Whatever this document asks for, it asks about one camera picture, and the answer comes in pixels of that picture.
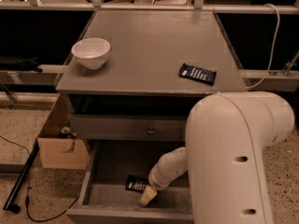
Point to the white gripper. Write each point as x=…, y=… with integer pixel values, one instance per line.
x=156, y=179

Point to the black chocolate rxbar wrapper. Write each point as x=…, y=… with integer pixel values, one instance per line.
x=135, y=183

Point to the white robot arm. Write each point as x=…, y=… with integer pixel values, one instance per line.
x=223, y=156

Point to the open grey middle drawer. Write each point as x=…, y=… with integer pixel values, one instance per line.
x=104, y=198

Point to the round brass drawer knob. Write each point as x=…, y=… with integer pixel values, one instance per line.
x=150, y=131

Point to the closed grey upper drawer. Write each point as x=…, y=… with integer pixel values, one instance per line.
x=129, y=128

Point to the grey drawer cabinet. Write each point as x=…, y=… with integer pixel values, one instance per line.
x=141, y=77

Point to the cardboard box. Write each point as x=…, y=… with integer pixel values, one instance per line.
x=58, y=151

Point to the metal drink can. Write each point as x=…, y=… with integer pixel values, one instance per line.
x=66, y=130

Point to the blue snack bar wrapper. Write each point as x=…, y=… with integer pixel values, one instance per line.
x=197, y=74

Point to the black metal floor bar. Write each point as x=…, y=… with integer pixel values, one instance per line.
x=23, y=175

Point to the white ceramic bowl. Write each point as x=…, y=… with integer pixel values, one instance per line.
x=91, y=53

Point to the black object on rail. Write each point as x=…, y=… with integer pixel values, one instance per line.
x=19, y=64

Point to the metal railing frame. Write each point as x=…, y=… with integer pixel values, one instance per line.
x=149, y=3

